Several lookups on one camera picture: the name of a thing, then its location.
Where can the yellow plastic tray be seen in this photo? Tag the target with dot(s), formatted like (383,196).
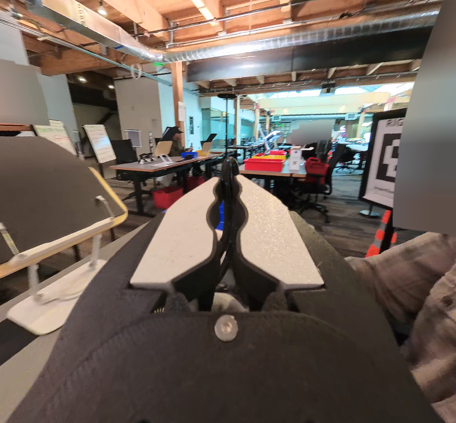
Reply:
(270,157)

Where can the grey framed sign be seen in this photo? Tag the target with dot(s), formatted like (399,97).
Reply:
(133,138)

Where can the black-framed printed sign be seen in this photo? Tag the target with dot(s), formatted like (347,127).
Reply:
(377,188)

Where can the black and white device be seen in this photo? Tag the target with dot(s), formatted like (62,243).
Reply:
(146,158)

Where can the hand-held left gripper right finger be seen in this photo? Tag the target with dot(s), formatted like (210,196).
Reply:
(278,245)

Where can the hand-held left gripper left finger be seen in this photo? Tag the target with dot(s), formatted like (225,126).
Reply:
(178,245)

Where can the round ceiling lamp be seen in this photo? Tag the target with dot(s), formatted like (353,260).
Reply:
(102,10)

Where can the whiteboard with green writing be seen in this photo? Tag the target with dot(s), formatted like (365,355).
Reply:
(57,136)

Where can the black office chair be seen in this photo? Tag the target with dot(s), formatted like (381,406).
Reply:
(335,166)

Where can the black monitor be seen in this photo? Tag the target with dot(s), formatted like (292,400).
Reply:
(124,150)

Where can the blue plastic bin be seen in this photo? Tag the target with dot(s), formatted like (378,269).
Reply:
(221,216)
(188,154)

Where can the white printed card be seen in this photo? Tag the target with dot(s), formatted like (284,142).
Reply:
(295,159)

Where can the wooden column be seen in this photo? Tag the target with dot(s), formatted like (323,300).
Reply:
(178,98)

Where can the white tablet stand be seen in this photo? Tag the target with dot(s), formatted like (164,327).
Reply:
(53,252)

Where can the orange traffic cone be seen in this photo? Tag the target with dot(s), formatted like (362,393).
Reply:
(383,234)

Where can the red plastic tray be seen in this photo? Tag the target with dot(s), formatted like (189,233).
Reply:
(263,164)

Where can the ceiling projector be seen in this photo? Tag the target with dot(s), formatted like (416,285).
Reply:
(327,87)

